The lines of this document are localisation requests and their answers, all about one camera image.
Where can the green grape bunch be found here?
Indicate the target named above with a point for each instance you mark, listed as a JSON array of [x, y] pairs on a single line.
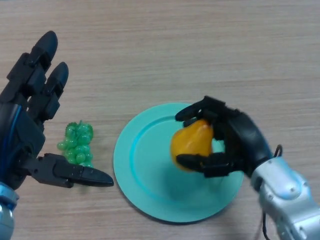
[[77, 142]]

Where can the yellow pear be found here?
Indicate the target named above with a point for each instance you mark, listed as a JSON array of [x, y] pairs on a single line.
[[192, 140]]

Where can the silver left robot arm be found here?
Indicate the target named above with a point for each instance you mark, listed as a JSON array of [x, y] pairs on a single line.
[[6, 217]]

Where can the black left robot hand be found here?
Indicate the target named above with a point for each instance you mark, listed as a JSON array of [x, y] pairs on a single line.
[[22, 135]]

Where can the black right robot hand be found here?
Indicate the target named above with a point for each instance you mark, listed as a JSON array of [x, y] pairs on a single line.
[[242, 140]]

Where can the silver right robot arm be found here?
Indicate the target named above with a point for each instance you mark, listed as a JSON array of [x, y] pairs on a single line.
[[287, 200]]

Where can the green round plate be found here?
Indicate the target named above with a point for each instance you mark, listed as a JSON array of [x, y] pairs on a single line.
[[147, 172]]

